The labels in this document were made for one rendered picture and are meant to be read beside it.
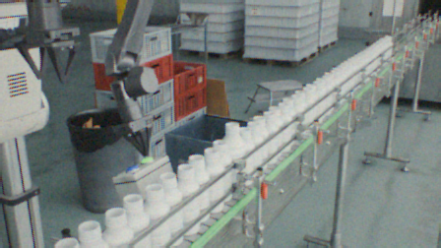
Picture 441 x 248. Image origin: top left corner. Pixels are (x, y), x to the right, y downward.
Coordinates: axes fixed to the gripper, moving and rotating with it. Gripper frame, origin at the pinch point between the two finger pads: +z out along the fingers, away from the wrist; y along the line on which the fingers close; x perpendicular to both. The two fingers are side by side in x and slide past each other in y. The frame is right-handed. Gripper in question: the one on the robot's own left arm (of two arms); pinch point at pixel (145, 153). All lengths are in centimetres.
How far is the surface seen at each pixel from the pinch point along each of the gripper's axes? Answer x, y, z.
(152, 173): -3.2, -3.4, 4.9
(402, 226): -3, 200, 120
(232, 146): -17.9, 13.5, 5.5
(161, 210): -18.2, -19.8, 8.6
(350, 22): 220, 1032, -15
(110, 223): -17.2, -32.3, 5.5
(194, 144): 27, 57, 11
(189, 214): -15.8, -9.2, 14.3
